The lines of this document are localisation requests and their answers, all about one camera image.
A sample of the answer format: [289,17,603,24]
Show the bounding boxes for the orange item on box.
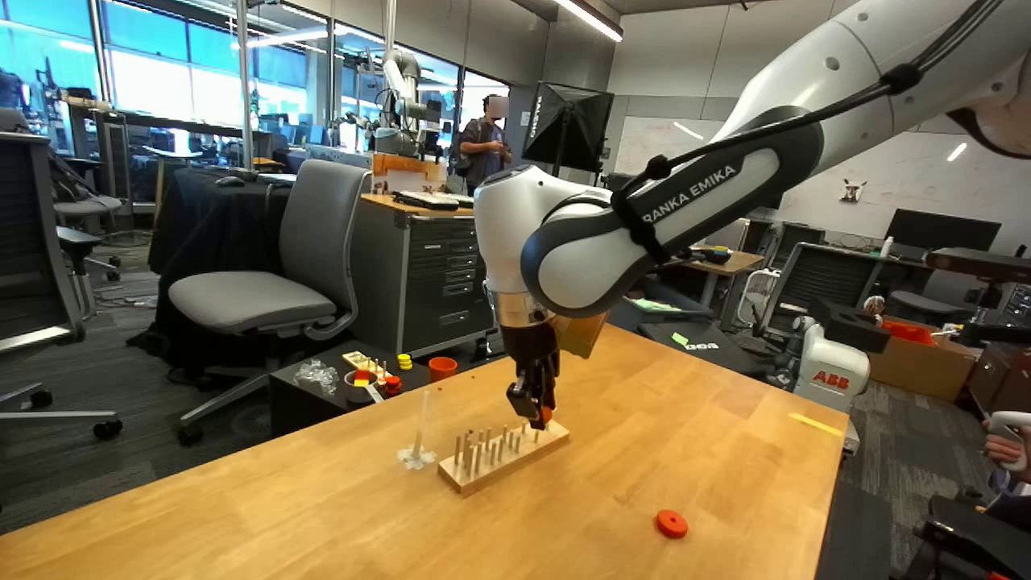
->
[880,317,941,348]

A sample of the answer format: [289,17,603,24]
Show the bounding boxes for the long wooden desk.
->
[665,246,766,317]

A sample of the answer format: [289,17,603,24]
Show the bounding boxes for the clear plastic bag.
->
[294,359,341,396]

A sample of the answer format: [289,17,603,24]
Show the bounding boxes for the wooden crate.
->
[367,151,448,197]

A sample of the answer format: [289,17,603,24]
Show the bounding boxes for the white papers stack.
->
[390,187,480,213]

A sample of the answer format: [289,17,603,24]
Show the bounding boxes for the black softbox light on stand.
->
[521,81,619,182]

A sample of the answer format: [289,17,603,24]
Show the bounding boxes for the wide black monitor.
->
[891,205,1005,255]

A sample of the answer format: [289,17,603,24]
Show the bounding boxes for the cardboard box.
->
[867,333,984,405]

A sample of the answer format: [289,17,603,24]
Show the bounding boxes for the small clear glass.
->
[398,386,439,473]

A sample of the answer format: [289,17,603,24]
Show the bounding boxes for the wooden platform with pegs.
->
[435,415,573,497]

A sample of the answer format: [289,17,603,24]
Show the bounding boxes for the tan wrist camera mount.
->
[555,314,613,361]

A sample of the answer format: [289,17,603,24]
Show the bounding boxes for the grey office chair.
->
[165,157,375,449]

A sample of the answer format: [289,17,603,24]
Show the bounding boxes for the white ABB robot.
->
[789,317,875,415]

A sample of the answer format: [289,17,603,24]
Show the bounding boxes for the low black table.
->
[268,341,498,431]

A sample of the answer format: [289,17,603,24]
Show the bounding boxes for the black office chair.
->
[0,108,126,446]

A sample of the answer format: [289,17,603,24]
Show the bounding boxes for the tan wooden strip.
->
[338,348,398,381]

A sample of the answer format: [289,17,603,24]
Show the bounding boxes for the table under black cloth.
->
[126,164,294,375]

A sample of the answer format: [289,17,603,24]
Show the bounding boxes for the long ceiling light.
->
[551,0,625,46]

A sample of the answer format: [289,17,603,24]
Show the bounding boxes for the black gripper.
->
[500,318,565,431]

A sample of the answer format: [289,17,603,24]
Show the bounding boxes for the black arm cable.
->
[610,0,1008,267]

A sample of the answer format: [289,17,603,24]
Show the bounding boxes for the yellow tape strip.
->
[787,408,851,442]

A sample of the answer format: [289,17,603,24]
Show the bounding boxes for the black tilted monitor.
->
[766,239,891,326]

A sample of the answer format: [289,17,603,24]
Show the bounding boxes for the grey background chair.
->
[45,157,126,286]

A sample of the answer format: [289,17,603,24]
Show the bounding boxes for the standing person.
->
[454,93,509,201]

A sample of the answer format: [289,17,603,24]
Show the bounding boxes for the grey drawer cabinet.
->
[353,189,509,364]

